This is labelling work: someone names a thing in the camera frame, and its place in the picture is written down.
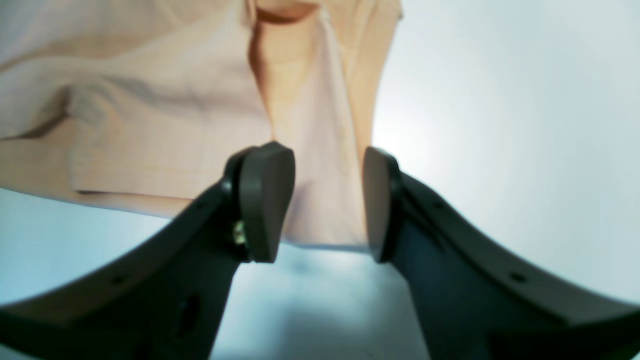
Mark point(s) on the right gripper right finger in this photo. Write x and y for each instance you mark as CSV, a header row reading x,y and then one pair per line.
x,y
473,298

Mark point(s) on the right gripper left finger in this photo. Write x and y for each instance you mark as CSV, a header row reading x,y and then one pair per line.
x,y
165,299

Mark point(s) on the peach pink T-shirt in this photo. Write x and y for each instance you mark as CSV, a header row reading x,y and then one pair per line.
x,y
136,105

